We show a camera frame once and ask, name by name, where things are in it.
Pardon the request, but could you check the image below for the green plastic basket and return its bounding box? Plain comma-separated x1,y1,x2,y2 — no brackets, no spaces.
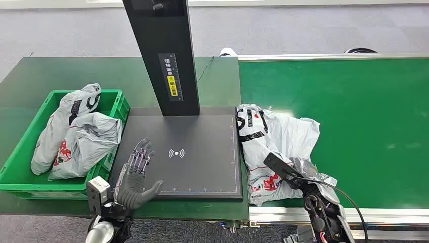
0,89,131,200

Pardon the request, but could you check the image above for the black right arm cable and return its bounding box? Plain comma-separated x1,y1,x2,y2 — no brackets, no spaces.
285,171,369,243

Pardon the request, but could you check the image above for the dark green table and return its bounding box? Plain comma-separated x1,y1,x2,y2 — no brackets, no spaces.
0,56,250,221

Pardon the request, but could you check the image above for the large grey mailer package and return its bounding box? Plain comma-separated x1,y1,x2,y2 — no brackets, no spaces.
236,104,337,207

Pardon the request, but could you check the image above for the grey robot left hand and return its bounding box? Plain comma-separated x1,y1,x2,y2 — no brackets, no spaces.
114,136,165,211

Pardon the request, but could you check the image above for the black weighing scale platform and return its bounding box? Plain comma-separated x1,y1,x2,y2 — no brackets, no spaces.
109,106,244,202

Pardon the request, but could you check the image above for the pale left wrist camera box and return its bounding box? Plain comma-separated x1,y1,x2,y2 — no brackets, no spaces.
86,176,111,213

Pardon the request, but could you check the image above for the crumpled grey mailer package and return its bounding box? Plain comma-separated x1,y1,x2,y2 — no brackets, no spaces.
48,112,123,182

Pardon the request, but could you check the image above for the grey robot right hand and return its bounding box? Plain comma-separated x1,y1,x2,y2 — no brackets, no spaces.
292,157,340,205

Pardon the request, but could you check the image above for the long grey mailer package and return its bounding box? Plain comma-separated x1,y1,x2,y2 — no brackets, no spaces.
30,83,102,176

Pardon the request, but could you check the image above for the thin black table cable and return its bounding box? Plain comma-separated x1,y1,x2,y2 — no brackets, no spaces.
197,56,215,84

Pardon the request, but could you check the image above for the black curved object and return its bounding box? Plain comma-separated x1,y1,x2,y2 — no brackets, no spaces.
344,47,378,54

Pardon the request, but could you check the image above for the aluminium conveyor frame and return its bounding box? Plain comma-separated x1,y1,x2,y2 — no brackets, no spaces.
238,52,429,240

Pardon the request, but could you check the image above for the black scale column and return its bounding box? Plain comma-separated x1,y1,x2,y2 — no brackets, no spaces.
122,0,201,117

